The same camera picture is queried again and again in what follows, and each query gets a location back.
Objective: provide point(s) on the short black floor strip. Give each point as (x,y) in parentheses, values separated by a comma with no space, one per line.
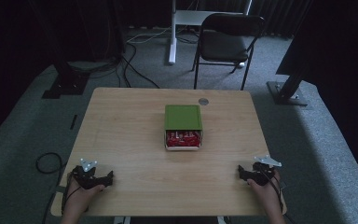
(73,122)

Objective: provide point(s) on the dark curtain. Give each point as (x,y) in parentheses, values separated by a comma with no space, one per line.
(276,18)

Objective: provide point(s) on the white table leg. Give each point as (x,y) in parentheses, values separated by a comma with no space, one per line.
(122,220)
(223,220)

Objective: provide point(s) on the green box sleeve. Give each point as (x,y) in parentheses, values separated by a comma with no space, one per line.
(183,117)

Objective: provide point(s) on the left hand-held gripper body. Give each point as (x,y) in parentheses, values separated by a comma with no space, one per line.
(86,179)

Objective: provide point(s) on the black folding chair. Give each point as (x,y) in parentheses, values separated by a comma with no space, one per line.
(225,45)

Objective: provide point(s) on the white desk frame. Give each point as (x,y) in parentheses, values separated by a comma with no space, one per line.
(172,46)

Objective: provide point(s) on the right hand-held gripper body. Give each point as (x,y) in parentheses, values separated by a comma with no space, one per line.
(262,174)

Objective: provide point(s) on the person's left hand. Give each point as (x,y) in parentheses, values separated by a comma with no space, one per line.
(79,197)

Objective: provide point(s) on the row of red packets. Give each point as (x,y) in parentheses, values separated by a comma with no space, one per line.
(182,139)

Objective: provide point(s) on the person's right hand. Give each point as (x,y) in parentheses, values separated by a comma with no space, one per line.
(267,193)

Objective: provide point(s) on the grey round table grommet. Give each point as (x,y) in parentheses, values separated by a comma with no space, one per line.
(203,101)

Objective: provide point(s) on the black metal stand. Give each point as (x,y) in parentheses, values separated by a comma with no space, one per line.
(287,93)
(66,84)

